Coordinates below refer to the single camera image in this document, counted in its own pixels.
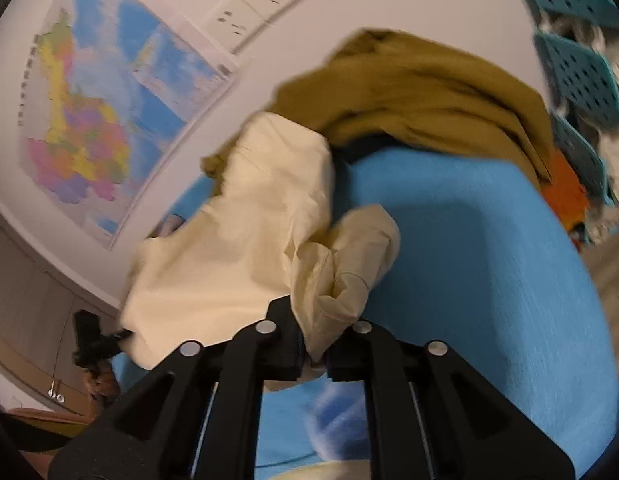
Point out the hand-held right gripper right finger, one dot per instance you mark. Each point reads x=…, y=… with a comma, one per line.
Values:
x=347, y=365

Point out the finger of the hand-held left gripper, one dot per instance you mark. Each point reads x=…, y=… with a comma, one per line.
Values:
x=116, y=337

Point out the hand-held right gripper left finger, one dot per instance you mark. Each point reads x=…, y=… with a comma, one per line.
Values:
x=284, y=355

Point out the cream button shirt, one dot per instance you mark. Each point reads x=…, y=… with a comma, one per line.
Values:
x=239, y=260

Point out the person's left hand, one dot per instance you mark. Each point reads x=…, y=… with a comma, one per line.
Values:
x=103, y=382

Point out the metal cabinet knob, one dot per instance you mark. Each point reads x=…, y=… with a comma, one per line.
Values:
x=56, y=394

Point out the grey cabinet door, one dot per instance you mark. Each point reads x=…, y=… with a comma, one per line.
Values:
x=24, y=300

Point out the blue blanket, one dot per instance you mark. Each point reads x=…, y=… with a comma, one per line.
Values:
x=464, y=285

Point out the orange cloth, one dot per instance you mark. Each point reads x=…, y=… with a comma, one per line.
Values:
x=569, y=195

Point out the mustard yellow garment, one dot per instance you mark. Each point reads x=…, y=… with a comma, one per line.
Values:
x=414, y=90

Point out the white cloth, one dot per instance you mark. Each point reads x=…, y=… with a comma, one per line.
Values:
x=614, y=155
x=574, y=32

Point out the colourful wall map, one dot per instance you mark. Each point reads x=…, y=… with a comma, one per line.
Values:
x=104, y=110

